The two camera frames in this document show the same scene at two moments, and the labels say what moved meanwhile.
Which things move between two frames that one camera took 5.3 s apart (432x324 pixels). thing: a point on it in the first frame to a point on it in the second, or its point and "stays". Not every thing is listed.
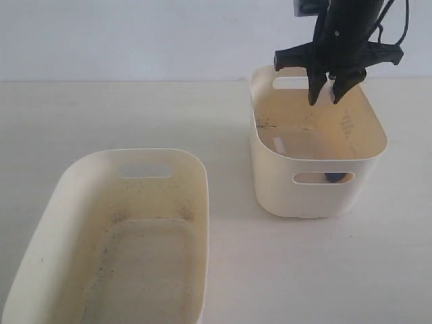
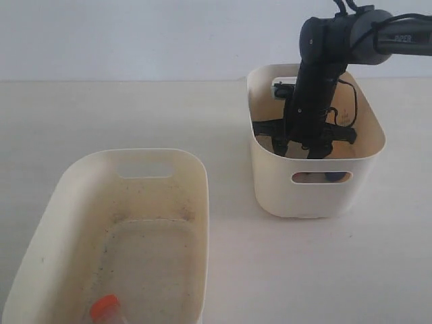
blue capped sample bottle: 335,177 stays
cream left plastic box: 115,250 stays
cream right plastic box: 319,160 stays
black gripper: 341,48 to 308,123
